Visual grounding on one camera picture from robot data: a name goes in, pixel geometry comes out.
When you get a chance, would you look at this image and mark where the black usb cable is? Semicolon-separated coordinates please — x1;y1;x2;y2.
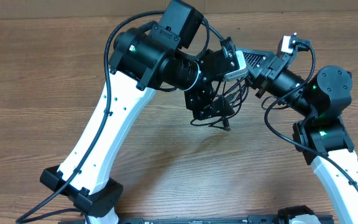
190;77;251;132

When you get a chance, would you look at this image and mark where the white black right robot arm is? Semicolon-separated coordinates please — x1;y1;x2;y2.
239;44;358;223

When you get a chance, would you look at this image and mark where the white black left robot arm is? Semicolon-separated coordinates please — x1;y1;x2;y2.
40;1;246;223

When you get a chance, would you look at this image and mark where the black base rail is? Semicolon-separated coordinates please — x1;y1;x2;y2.
118;205;334;224

